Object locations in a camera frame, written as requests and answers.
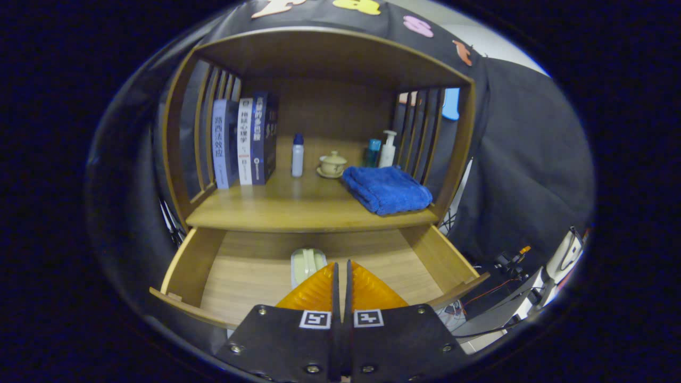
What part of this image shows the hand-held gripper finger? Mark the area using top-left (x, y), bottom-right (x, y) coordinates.
top-left (342, 260), bottom-right (473, 383)
top-left (214, 261), bottom-right (342, 383)

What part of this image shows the green handled scrub brush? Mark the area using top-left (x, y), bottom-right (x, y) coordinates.
top-left (290, 248), bottom-right (328, 290)

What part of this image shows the wooden drawer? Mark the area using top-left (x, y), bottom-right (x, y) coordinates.
top-left (149, 223), bottom-right (491, 330)

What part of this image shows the wooden countertop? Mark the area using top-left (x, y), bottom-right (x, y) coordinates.
top-left (185, 136), bottom-right (441, 233)

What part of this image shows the wooden cabinet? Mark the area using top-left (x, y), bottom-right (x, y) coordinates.
top-left (161, 27), bottom-right (477, 235)

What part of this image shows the blue folded towel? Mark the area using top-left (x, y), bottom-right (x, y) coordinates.
top-left (341, 165), bottom-right (433, 216)

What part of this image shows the beige lidded teacup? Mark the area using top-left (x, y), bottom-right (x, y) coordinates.
top-left (317, 151), bottom-right (348, 179)

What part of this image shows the white bottle with blue cap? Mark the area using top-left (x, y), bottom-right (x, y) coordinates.
top-left (291, 133), bottom-right (305, 178)

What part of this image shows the teal bottle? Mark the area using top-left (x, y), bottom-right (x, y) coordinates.
top-left (364, 139), bottom-right (382, 168)

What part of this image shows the black box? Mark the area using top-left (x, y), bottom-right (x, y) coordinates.
top-left (463, 263), bottom-right (538, 320)

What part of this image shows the white pump bottle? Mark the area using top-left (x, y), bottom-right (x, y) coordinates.
top-left (379, 130), bottom-right (398, 169)

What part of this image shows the dark blue book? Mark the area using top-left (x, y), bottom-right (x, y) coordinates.
top-left (251, 91), bottom-right (279, 186)

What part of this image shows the white book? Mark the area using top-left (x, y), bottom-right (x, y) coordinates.
top-left (237, 97), bottom-right (254, 186)

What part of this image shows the orange and black gripper tool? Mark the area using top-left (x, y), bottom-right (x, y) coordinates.
top-left (495, 245), bottom-right (533, 272)

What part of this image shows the pale blue book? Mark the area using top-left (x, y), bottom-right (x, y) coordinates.
top-left (212, 99), bottom-right (240, 190)

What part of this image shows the white tote bag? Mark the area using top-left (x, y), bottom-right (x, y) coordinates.
top-left (545, 228), bottom-right (585, 285)

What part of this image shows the tangle of floor cables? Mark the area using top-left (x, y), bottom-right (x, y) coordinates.
top-left (435, 299), bottom-right (466, 331)

